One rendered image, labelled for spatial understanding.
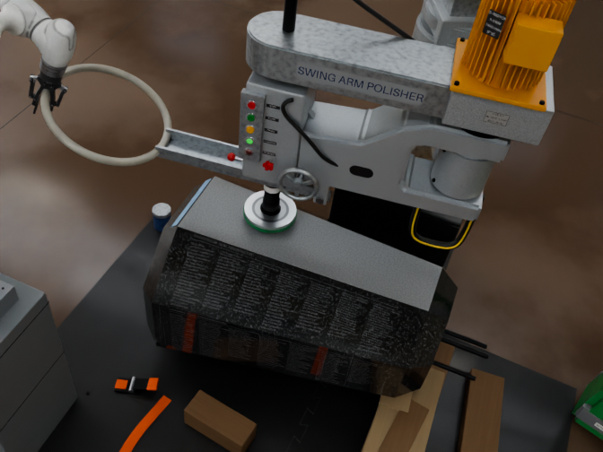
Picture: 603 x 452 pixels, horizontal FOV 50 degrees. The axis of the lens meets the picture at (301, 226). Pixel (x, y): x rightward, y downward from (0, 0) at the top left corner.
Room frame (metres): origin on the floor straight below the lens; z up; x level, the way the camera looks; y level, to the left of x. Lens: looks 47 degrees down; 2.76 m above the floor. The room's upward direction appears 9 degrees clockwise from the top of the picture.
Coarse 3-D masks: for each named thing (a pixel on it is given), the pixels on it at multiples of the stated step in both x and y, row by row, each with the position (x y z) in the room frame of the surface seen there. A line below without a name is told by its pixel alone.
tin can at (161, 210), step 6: (156, 204) 2.39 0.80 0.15; (162, 204) 2.40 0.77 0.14; (168, 204) 2.41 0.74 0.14; (156, 210) 2.35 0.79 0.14; (162, 210) 2.36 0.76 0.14; (168, 210) 2.36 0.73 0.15; (156, 216) 2.32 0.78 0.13; (162, 216) 2.32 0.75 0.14; (168, 216) 2.34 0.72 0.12; (156, 222) 2.32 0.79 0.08; (162, 222) 2.32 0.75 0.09; (156, 228) 2.32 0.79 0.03; (162, 228) 2.32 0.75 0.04
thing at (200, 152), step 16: (176, 144) 1.89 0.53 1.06; (192, 144) 1.90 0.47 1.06; (208, 144) 1.90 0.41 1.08; (224, 144) 1.89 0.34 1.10; (176, 160) 1.80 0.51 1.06; (192, 160) 1.79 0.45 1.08; (208, 160) 1.79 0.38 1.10; (224, 160) 1.85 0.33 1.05; (240, 176) 1.77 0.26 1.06; (304, 192) 1.74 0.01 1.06
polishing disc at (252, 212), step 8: (264, 192) 1.90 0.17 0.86; (280, 192) 1.91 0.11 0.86; (248, 200) 1.84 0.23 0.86; (256, 200) 1.85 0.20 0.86; (280, 200) 1.87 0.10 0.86; (288, 200) 1.87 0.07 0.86; (248, 208) 1.79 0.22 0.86; (256, 208) 1.80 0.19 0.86; (288, 208) 1.83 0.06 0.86; (248, 216) 1.75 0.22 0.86; (256, 216) 1.76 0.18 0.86; (264, 216) 1.76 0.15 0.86; (272, 216) 1.77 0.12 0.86; (280, 216) 1.78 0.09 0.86; (288, 216) 1.78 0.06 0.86; (256, 224) 1.72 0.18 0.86; (264, 224) 1.72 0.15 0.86; (272, 224) 1.73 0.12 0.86; (280, 224) 1.73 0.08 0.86; (288, 224) 1.75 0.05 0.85
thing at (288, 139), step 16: (256, 80) 1.73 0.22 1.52; (272, 80) 1.75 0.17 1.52; (272, 96) 1.71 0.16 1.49; (288, 96) 1.70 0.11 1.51; (304, 96) 1.70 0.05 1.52; (272, 112) 1.70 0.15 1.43; (288, 112) 1.70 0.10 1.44; (304, 112) 1.71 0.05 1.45; (272, 128) 1.70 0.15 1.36; (288, 128) 1.70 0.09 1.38; (272, 144) 1.70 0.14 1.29; (288, 144) 1.70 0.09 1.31; (272, 160) 1.70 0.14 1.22; (288, 160) 1.70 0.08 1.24; (256, 176) 1.71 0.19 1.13; (272, 176) 1.70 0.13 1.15
